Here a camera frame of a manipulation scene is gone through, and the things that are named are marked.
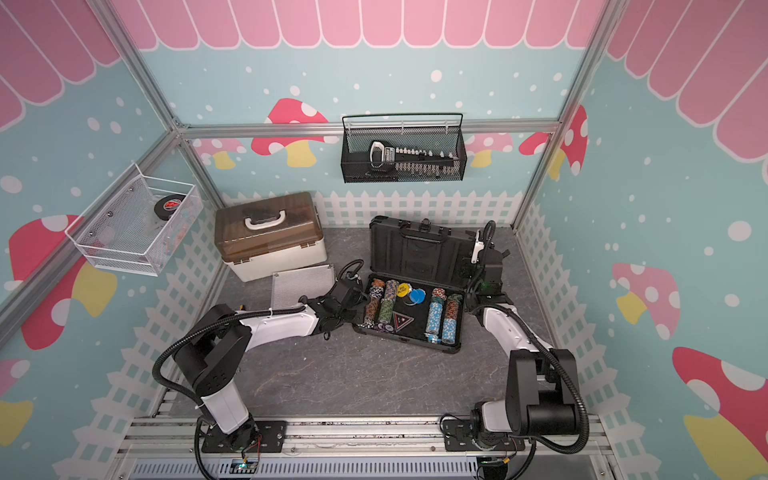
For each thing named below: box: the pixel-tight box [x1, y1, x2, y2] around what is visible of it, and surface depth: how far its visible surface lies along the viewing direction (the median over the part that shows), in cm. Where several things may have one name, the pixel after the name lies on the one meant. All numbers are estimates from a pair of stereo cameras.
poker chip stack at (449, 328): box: [442, 294, 462, 345], surface depth 91 cm
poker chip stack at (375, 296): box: [363, 278, 385, 328], surface depth 98 cm
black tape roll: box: [154, 194, 186, 221], surface depth 81 cm
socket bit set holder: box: [368, 140, 460, 175], surface depth 91 cm
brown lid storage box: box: [214, 192, 328, 283], surface depth 96 cm
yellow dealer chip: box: [396, 282, 412, 298], surface depth 99 cm
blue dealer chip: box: [409, 288, 427, 305], surface depth 99 cm
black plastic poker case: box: [353, 216, 474, 353], surface depth 94 cm
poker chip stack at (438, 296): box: [425, 288, 447, 344], surface depth 92 cm
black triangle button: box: [392, 311, 415, 333], surface depth 93 cm
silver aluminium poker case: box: [271, 264, 336, 310], surface depth 99 cm
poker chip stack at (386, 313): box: [379, 279, 399, 325], surface depth 96 cm
